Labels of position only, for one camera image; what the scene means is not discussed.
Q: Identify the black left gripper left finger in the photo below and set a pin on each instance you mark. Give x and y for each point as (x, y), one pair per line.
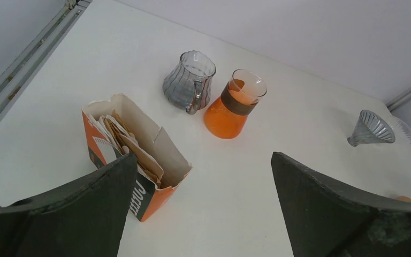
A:
(84, 217)

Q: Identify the orange coffee filter box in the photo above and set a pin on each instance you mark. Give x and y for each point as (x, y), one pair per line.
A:
(147, 198)

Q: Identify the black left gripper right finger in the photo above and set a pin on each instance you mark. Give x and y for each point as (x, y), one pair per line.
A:
(326, 217)

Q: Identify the aluminium frame rail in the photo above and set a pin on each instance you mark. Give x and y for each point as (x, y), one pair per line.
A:
(29, 32)

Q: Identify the brown paper filters stack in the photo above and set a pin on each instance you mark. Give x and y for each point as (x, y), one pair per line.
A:
(120, 136)

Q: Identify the orange glass carafe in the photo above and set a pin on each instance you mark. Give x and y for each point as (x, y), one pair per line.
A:
(226, 116)

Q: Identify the clear ribbed glass dripper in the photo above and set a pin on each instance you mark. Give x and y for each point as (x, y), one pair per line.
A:
(371, 128)

